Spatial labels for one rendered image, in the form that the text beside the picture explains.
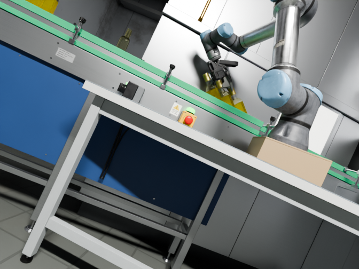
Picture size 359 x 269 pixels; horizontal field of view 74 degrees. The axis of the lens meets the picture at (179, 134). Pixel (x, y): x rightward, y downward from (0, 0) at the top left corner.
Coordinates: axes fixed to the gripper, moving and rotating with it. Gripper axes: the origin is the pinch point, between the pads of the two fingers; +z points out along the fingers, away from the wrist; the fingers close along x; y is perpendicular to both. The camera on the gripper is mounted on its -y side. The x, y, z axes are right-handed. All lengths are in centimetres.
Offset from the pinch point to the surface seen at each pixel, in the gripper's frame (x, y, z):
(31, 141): 14, 105, -16
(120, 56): 14, 51, -37
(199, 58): -14.8, 5.9, -25.1
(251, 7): -15, -38, -42
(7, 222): 14, 131, 14
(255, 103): -11.7, -16.4, 15.4
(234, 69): -11.8, -11.7, -9.9
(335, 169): 4, -42, 72
